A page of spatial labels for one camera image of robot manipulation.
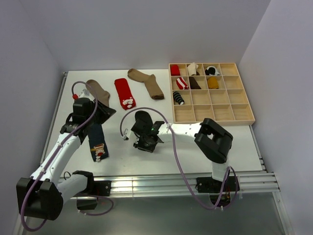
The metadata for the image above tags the brown sock with striped cuff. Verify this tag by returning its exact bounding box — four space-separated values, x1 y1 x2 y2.
86 79 110 107

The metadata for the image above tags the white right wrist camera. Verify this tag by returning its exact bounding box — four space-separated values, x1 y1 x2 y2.
123 128 133 141

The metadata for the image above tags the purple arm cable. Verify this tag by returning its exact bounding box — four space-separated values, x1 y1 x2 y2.
20 80 114 232
119 107 239 211

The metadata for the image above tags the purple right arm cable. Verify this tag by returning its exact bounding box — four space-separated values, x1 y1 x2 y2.
119 107 239 211

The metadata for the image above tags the rolled black white sock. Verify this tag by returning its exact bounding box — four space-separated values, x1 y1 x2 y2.
205 66 221 76

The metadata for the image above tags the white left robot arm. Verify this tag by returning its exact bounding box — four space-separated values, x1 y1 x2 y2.
16 98 116 220

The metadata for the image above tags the wooden compartment tray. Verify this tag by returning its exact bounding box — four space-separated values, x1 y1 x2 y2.
169 62 255 125

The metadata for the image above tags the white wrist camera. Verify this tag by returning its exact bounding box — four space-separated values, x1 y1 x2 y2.
72 89 94 101
123 128 133 141

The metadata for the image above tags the aluminium front rail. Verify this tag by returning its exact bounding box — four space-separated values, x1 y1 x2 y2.
94 171 280 198

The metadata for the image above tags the rolled dark brown sock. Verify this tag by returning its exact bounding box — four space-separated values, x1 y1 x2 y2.
189 76 201 90

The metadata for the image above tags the black white striped sock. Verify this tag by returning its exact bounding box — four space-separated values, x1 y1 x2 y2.
173 91 185 105

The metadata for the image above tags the rolled cream sock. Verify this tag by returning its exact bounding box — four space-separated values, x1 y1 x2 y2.
187 62 200 76

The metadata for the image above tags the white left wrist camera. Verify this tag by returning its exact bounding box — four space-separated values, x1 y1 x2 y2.
72 89 94 101

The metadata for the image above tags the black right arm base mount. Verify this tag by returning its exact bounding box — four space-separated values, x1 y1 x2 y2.
195 176 240 208

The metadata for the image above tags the navy patterned sock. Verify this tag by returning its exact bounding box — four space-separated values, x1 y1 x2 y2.
88 124 109 163

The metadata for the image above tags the red sock with white print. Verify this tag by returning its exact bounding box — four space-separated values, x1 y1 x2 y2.
114 78 136 110

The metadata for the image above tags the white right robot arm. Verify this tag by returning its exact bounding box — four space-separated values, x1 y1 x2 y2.
131 118 233 191

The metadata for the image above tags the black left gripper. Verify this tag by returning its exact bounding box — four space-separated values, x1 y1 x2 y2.
86 99 116 126

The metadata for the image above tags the rolled red white striped sock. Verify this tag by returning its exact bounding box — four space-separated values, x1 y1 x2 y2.
176 77 189 90

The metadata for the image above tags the rolled mustard yellow sock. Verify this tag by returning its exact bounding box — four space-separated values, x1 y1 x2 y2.
207 77 219 89

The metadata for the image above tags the long black sock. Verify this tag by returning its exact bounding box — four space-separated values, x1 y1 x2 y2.
134 110 153 128

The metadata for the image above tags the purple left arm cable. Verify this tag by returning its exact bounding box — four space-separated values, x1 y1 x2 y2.
20 80 114 232

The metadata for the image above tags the tan brown sock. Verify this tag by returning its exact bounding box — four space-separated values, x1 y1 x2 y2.
127 69 164 100

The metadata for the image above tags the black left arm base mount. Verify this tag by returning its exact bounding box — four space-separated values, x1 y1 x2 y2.
68 170 111 211

